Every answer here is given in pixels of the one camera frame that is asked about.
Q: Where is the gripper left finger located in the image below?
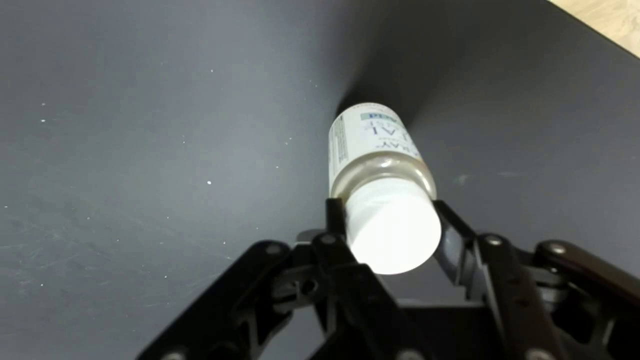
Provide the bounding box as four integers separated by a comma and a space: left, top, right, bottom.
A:
136, 197, 416, 360

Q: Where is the clear bottle with white cap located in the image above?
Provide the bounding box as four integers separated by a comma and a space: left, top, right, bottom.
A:
328, 102, 442, 276

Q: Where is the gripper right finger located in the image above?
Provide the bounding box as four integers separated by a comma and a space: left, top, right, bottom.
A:
433, 199, 640, 360

